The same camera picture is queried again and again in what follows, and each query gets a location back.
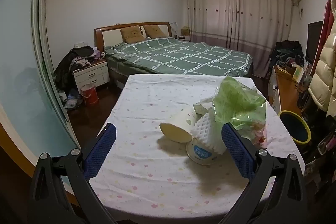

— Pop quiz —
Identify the yellow rimmed blue bin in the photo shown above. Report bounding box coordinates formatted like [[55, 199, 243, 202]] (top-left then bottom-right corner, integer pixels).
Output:
[[278, 110, 312, 146]]

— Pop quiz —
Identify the white nightstand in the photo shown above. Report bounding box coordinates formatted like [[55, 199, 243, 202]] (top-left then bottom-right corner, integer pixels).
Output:
[[72, 59, 110, 92]]

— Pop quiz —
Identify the dark clothes pile on nightstand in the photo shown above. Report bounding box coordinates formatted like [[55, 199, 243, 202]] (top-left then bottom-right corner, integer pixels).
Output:
[[54, 46, 101, 90]]

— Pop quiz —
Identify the beige and mauve curtain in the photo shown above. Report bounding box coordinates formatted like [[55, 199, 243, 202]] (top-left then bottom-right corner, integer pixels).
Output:
[[185, 0, 293, 79]]

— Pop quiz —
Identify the wooden desk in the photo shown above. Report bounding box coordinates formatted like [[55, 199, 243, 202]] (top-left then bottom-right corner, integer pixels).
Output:
[[272, 65, 306, 119]]

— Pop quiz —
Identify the white foam fruit net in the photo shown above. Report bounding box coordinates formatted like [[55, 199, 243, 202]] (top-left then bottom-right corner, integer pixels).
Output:
[[189, 112, 229, 155]]

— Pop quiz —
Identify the red coat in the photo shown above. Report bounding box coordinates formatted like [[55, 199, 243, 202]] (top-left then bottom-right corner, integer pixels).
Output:
[[322, 0, 336, 56]]

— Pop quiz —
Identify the plain white paper cup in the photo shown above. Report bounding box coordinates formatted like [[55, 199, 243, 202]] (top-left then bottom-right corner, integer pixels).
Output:
[[159, 109, 198, 144]]

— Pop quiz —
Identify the frosted glass sliding door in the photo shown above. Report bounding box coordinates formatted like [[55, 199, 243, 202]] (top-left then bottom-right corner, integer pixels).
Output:
[[0, 0, 82, 160]]

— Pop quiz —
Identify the blue label paper cup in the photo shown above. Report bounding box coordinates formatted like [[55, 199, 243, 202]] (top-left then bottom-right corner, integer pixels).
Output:
[[186, 136, 222, 166]]

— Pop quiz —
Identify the floor clutter of bags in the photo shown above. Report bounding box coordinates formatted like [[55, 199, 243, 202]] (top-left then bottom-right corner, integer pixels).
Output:
[[60, 91, 82, 110]]

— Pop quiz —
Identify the red bucket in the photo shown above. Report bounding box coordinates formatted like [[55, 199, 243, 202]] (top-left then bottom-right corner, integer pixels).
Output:
[[80, 84, 99, 106]]

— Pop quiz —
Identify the wooden bed headboard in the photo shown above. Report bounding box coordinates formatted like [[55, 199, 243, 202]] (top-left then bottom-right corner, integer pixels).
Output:
[[94, 21, 177, 49]]

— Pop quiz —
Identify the bed with green quilt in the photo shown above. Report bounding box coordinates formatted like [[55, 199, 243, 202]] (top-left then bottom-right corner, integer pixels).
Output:
[[103, 37, 254, 77]]

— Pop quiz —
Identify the plain brown pillow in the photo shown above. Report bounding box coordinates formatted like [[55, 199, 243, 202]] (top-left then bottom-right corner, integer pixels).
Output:
[[143, 25, 168, 38]]

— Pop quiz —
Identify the cream puffer jacket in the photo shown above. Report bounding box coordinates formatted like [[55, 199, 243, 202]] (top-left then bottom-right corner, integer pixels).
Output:
[[308, 30, 336, 118]]

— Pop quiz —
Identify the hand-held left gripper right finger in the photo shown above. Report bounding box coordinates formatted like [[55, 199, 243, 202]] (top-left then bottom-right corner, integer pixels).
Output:
[[221, 123, 307, 224]]

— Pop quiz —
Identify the green picture box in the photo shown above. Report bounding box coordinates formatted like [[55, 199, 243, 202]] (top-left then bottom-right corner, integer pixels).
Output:
[[292, 67, 305, 83]]

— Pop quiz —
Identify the torn white carton piece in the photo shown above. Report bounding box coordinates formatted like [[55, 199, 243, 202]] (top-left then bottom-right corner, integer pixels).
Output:
[[193, 98, 214, 115]]

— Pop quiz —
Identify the black television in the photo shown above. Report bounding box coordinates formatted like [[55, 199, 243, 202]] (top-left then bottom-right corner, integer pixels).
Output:
[[304, 21, 324, 65]]

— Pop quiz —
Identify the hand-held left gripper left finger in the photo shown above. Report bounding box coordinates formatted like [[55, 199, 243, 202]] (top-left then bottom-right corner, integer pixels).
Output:
[[28, 123, 117, 224]]

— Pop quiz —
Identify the green plastic bag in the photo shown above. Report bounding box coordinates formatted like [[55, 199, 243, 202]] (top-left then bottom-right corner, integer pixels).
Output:
[[212, 75, 267, 149]]

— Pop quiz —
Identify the brown bear face pillow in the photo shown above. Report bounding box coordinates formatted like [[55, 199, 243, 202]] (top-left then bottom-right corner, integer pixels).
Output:
[[120, 26, 146, 43]]

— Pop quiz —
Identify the clothes pile on desk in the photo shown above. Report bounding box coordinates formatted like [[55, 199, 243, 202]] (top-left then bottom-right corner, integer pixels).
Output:
[[269, 40, 305, 68]]

